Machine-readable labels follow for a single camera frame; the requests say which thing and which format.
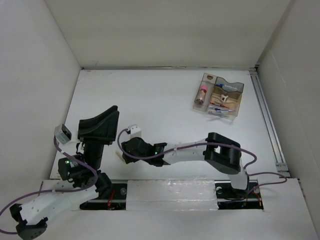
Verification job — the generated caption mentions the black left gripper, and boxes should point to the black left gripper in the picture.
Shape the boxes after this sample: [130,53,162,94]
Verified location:
[79,105,121,171]

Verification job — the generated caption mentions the red pen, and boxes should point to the red pen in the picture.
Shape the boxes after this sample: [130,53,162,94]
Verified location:
[209,102,229,109]

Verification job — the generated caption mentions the pink capped pencil tube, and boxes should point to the pink capped pencil tube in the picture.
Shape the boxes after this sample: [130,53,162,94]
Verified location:
[194,85,208,105]

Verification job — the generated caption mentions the blue white ballpoint pen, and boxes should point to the blue white ballpoint pen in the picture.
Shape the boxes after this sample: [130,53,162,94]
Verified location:
[209,107,235,112]

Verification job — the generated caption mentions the dark blue pen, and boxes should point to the dark blue pen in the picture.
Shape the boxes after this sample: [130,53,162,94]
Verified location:
[209,110,233,114]

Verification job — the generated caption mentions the orange yellow highlighter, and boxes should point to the orange yellow highlighter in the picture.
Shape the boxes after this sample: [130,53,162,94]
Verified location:
[209,112,232,118]

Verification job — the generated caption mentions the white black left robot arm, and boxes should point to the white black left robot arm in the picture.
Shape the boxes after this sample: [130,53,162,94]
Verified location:
[9,105,120,240]

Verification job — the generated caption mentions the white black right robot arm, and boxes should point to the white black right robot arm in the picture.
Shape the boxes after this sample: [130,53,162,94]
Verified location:
[117,132,250,199]

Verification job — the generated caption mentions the clear acrylic desk organizer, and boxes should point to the clear acrylic desk organizer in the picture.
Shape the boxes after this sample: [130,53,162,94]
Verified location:
[193,73,244,121]

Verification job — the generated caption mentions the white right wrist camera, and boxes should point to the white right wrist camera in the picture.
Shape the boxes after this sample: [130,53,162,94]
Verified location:
[126,124,142,139]

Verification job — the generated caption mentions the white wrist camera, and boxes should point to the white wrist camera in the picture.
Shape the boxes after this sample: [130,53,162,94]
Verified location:
[126,124,142,139]
[54,124,72,145]

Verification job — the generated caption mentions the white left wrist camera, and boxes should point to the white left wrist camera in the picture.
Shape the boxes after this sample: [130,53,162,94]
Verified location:
[54,124,72,145]

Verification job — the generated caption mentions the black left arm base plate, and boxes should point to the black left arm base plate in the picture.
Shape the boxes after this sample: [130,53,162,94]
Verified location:
[79,181,128,211]

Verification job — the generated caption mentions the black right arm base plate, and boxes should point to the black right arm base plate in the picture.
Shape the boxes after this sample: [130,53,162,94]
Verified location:
[215,182,264,210]

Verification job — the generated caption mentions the aluminium rail right edge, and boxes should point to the aluminium rail right edge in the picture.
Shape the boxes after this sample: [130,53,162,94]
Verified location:
[249,68,291,178]

